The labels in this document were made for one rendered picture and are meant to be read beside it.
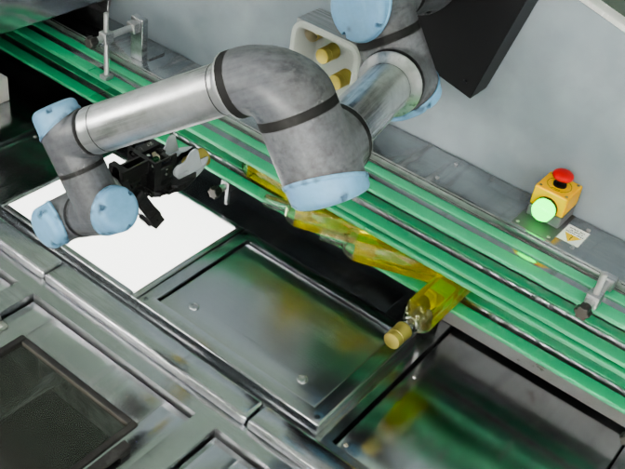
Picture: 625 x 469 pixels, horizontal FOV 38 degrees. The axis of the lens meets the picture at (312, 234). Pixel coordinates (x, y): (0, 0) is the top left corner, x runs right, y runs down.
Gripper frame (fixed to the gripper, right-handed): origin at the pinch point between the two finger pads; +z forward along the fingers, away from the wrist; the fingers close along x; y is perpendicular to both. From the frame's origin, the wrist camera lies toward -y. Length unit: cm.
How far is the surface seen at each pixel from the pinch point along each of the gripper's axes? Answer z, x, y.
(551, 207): 37, -57, 3
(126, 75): 28, 49, -16
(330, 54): 39.7, -0.1, 8.6
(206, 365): -14.9, -20.2, -30.2
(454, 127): 46, -29, 3
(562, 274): 30, -65, -4
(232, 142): 25.8, 12.6, -14.8
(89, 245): -7.9, 20.9, -30.9
